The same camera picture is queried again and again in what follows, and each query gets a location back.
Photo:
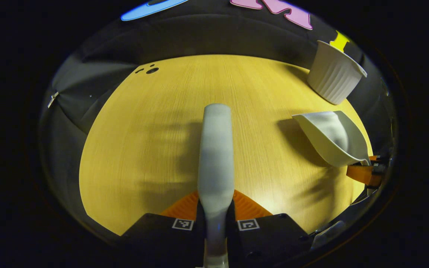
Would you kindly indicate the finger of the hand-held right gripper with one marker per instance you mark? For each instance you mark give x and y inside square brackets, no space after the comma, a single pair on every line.
[361,174]

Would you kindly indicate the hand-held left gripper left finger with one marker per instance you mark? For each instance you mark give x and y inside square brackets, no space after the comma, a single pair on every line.
[155,234]

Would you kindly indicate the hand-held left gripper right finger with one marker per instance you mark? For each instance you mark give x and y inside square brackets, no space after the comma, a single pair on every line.
[274,234]

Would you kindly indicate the white plastic dustpan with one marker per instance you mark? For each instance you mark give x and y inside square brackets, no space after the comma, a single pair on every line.
[333,137]

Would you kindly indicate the small white broom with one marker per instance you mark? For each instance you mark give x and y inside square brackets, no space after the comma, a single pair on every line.
[216,156]

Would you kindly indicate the white ribbed garbage bin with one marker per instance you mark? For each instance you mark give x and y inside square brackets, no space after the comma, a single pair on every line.
[333,78]

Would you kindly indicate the white cloth clip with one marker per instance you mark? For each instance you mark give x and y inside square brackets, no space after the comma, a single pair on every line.
[53,99]

